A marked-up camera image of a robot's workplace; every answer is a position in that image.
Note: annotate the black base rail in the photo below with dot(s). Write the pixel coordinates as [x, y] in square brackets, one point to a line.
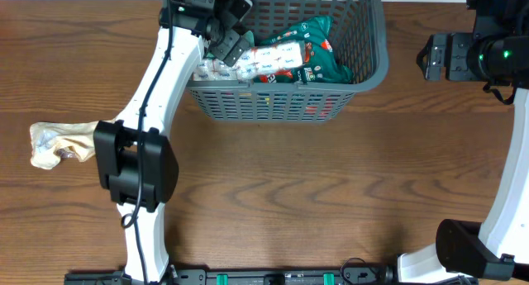
[344, 276]

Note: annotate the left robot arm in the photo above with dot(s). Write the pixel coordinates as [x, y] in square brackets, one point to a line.
[136, 163]

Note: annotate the green Nescafe coffee bag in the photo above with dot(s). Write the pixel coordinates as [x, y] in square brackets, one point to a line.
[320, 65]

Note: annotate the Kleenex tissue multipack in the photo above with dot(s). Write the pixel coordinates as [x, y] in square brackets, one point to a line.
[254, 62]

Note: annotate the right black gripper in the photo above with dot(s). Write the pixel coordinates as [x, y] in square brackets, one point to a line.
[457, 47]

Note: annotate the small teal snack packet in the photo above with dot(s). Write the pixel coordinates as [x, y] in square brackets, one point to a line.
[250, 38]

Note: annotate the grey plastic lattice basket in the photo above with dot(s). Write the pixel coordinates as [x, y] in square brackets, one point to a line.
[347, 54]

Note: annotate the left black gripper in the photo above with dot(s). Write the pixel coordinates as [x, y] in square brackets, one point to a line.
[227, 45]

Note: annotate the beige paper bag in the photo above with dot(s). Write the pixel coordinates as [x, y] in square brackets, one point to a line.
[51, 142]

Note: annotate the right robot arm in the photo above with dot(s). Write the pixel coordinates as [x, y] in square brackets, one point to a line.
[466, 160]

